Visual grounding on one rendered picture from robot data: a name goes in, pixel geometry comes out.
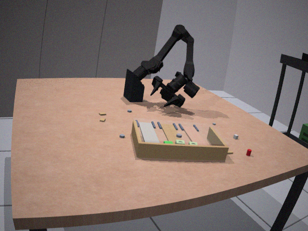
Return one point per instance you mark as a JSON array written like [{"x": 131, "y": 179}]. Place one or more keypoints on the tan wooden box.
[{"x": 154, "y": 138}]

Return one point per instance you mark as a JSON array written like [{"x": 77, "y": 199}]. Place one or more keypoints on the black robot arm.
[{"x": 156, "y": 63}]

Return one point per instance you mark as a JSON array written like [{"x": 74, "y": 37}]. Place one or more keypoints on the red cylinder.
[{"x": 248, "y": 152}]

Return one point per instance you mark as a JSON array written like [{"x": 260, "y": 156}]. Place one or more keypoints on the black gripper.
[{"x": 171, "y": 88}]

